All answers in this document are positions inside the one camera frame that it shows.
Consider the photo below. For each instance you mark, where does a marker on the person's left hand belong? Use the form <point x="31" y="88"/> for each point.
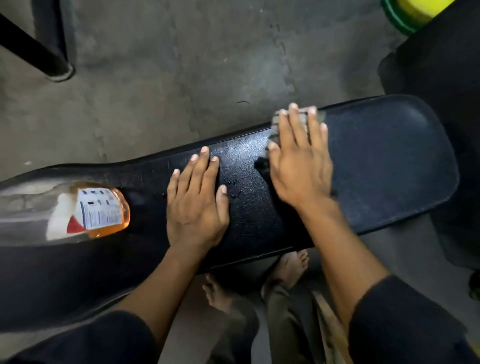
<point x="193" y="221"/>

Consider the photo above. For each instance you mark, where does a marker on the person's right hand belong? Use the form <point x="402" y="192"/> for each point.
<point x="300" y="172"/>

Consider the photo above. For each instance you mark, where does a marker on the person's right little finger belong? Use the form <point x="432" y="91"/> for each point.
<point x="324" y="138"/>

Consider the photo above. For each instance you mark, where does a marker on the person's left middle finger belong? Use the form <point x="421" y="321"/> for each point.
<point x="198" y="168"/>

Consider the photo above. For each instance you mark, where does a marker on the person's left thumb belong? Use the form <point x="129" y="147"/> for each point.
<point x="223" y="206"/>

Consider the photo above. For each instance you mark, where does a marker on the person's left little finger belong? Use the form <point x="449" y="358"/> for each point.
<point x="172" y="185"/>

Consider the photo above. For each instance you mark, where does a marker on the person's right middle finger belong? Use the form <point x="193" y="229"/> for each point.
<point x="299" y="125"/>

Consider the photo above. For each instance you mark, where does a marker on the person's right thumb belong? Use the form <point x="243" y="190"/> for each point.
<point x="275" y="161"/>

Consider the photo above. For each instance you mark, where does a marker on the grey cleaning cloth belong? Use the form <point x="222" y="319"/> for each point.
<point x="275" y="124"/>

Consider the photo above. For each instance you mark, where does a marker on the person's right forearm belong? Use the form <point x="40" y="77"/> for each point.
<point x="345" y="255"/>

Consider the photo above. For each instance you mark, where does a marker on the person's left forearm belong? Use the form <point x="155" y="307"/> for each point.
<point x="165" y="288"/>

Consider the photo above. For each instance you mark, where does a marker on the black motorcycle seat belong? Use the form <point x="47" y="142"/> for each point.
<point x="382" y="157"/>

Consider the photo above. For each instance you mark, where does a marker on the orange liquid bottle white label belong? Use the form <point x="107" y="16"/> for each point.
<point x="98" y="213"/>

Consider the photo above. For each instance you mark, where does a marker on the person's left foot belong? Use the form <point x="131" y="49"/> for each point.
<point x="217" y="296"/>

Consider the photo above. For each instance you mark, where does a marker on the person's foot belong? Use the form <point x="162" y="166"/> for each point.
<point x="289" y="268"/>
<point x="217" y="296"/>

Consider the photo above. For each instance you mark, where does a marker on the person's right foot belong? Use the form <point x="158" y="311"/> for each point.
<point x="289" y="268"/>

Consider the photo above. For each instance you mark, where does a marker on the grey olive trousers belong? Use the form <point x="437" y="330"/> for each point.
<point x="288" y="326"/>

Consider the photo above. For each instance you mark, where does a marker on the black bulky cover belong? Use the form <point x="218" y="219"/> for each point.
<point x="442" y="67"/>

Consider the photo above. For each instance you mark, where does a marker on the green yellow round container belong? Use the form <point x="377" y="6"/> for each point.
<point x="407" y="13"/>

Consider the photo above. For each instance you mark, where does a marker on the tan board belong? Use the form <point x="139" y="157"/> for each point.
<point x="332" y="330"/>

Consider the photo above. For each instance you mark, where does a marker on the black shirt sleeve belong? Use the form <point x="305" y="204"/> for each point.
<point x="405" y="326"/>
<point x="86" y="341"/>

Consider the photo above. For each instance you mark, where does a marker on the black metal stand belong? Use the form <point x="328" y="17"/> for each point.
<point x="37" y="48"/>

